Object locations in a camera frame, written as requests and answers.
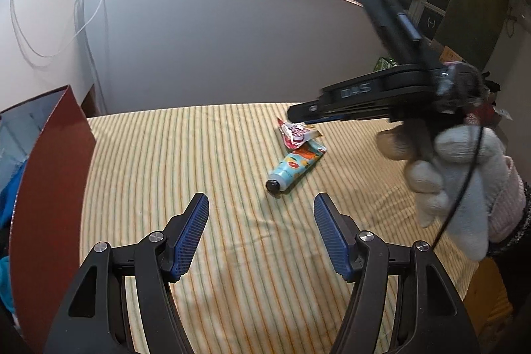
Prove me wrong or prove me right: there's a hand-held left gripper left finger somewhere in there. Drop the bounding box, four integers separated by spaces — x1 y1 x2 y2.
43 192 210 354

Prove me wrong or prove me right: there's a dark red cardboard box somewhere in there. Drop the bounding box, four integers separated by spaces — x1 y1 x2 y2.
0 85 97 354

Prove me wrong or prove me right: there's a red snack packet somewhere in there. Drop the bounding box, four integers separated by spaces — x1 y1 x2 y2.
277 117 322 149

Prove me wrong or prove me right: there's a person's right hand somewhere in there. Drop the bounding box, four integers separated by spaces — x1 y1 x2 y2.
375 122 509 261

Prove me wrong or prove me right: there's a light blue cream tube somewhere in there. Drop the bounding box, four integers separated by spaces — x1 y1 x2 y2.
265 141 327 195

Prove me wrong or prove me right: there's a white cable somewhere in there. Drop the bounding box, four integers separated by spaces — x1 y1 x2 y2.
8 0 106 114

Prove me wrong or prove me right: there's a green package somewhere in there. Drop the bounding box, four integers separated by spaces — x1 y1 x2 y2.
371 56 399 73

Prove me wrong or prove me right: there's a person's right forearm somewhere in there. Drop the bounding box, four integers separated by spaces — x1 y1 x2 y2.
487 155 531 251

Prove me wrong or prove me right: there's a wooden cabinet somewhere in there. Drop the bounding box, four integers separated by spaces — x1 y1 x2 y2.
465 258 513 334

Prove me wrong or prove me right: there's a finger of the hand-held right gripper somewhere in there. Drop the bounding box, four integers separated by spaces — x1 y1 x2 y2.
287 98 396 126
321 64 437 106

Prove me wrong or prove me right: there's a brown cardboard box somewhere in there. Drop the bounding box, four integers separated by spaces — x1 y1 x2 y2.
431 41 463 64

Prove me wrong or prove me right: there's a striped yellow bedsheet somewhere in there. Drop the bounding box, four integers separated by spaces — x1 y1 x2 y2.
81 102 490 354

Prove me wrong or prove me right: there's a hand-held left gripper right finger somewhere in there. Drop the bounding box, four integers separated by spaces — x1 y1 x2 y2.
313 192 482 354

